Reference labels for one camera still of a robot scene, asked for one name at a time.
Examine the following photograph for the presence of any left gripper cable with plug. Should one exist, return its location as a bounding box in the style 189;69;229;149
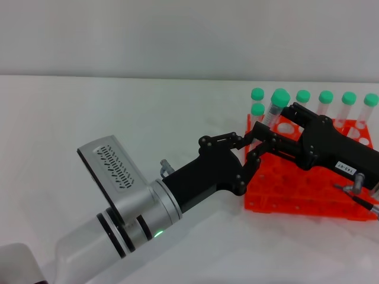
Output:
159;159;177;178

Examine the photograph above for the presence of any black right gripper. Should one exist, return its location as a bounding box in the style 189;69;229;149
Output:
265;102;379;191

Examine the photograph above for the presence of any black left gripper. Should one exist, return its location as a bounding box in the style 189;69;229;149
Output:
162;121;284;214

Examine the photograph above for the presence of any orange test tube rack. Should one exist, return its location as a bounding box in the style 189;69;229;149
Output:
244;114;379;222

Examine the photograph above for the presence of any right gripper cable with plug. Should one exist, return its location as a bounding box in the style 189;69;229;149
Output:
333;173;379;215

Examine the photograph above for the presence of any gripper cable with plug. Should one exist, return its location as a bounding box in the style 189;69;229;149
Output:
333;173;379;215
159;159;177;178

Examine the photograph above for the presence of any clear test tube green cap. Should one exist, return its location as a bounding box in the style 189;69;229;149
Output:
355;93;379;131
250;88;265;105
296;89;311;109
317;90;334;117
334;91;357;130
250;102;266;127
262;88;291;128

